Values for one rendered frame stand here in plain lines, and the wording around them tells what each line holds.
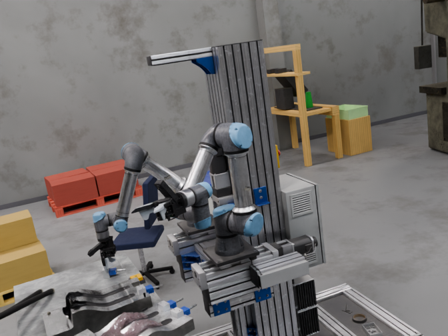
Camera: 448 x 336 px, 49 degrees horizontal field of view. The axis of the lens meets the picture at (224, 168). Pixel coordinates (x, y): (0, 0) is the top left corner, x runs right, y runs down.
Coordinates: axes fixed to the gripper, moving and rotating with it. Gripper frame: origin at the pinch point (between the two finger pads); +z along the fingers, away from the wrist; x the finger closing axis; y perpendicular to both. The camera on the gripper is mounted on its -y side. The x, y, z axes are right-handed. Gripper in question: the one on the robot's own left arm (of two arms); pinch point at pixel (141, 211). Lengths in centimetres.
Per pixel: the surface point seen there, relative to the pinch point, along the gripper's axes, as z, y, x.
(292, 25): -692, -135, 399
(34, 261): -69, 72, 308
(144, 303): -18, 54, 47
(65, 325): 15, 51, 65
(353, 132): -609, 72, 268
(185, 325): -17, 60, 16
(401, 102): -912, 67, 320
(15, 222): -73, 35, 337
